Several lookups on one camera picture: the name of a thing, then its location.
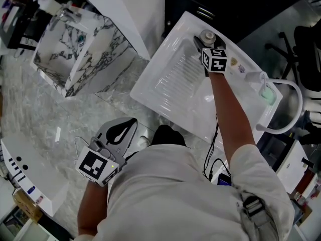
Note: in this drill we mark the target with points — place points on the black faucet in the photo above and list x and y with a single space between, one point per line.
307 161

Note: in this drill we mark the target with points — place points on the white basin with black faucet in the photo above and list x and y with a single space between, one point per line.
292 174

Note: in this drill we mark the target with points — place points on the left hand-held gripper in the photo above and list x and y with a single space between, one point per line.
92 166

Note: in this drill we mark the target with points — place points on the blue screen device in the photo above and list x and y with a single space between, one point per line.
223 180

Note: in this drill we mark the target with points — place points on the chrome faucet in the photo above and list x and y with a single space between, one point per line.
71 16

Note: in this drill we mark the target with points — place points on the brown cardboard box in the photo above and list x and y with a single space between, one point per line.
26 205

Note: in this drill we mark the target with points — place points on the person's black trousers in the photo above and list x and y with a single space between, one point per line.
168 135

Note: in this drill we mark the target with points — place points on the white ceramic washboard sink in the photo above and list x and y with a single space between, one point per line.
175 89

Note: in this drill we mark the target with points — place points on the green soap bar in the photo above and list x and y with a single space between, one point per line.
267 97

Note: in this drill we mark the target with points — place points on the marble pattern sink basin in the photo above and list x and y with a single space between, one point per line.
75 59

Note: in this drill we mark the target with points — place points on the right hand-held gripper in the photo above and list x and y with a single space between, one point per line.
214 61

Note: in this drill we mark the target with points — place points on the black frame stand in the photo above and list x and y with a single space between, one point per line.
273 149

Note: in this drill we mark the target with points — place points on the black office chair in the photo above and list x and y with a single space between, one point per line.
307 54

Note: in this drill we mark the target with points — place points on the person's left forearm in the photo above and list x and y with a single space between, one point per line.
92 205

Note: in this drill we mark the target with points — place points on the person's white shirt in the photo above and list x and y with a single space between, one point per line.
175 197

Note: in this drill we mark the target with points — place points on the white soap dispenser bottle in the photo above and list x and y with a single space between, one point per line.
51 6

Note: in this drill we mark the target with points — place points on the person's right forearm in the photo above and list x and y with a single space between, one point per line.
225 109

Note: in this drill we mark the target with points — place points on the person's white shoe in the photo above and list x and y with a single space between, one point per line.
164 119
145 140

